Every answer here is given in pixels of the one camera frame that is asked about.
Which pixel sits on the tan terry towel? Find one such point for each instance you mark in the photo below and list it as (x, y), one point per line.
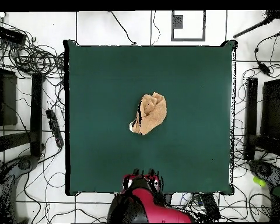
(154, 114)

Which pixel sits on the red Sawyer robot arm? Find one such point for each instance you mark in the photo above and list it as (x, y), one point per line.
(158, 210)

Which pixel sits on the black power strip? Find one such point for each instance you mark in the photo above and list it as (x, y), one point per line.
(54, 126)

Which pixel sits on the dark green table cloth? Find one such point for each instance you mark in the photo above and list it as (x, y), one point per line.
(107, 81)

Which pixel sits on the grey stand base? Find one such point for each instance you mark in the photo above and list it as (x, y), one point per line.
(23, 163)

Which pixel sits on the green ball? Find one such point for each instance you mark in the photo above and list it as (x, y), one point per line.
(259, 181)

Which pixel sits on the dark stand base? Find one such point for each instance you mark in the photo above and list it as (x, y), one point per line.
(266, 170)

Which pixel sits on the dark grey floor socket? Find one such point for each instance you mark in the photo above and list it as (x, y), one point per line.
(177, 22)

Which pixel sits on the black power adapter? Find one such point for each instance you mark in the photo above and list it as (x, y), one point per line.
(264, 68)

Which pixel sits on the black tripod rod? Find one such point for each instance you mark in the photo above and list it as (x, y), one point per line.
(249, 29)

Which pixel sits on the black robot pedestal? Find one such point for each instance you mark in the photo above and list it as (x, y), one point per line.
(168, 199)

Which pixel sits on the black metal frame stand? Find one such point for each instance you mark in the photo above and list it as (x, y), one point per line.
(36, 112)
(251, 112)

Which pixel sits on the grey square floor frame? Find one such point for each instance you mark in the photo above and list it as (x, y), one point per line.
(187, 39)

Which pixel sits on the black network switch box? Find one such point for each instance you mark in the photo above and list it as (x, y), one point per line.
(10, 35)

